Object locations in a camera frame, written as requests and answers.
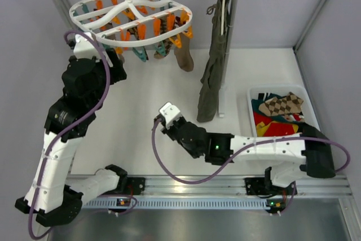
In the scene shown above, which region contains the beige brown argyle sock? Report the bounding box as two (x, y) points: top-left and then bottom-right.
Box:
(258, 92), (304, 117)

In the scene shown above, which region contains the plain brown sock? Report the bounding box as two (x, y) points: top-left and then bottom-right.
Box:
(174, 33), (194, 72)
(107, 34), (125, 64)

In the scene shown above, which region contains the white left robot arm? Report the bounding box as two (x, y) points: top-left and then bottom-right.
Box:
(15, 49), (127, 227)

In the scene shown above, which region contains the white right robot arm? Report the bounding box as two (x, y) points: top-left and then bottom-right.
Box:
(161, 117), (336, 188)

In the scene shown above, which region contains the white oval clip hanger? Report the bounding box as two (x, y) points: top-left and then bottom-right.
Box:
(69, 0), (193, 48)

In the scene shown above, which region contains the pile of colourful socks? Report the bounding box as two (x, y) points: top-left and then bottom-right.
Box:
(252, 93), (305, 137)

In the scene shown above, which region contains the olive green hanging garment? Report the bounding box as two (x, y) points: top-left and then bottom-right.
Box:
(196, 0), (229, 123)

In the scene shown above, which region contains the tan brown argyle sock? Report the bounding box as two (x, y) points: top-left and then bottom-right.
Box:
(153, 19), (172, 59)

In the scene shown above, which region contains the white plastic basket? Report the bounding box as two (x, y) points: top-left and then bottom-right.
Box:
(246, 84), (320, 137)

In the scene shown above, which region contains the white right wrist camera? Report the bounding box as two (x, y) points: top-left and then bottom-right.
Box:
(159, 102), (183, 129)

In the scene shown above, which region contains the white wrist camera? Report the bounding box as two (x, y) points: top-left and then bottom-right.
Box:
(73, 34), (102, 63)
(159, 102), (183, 129)

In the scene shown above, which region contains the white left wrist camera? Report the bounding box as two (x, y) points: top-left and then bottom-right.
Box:
(73, 34), (102, 63)

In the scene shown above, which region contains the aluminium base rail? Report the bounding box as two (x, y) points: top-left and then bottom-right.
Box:
(67, 174), (350, 196)

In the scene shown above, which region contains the white slotted cable duct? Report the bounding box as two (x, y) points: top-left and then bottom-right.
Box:
(84, 197), (284, 211)

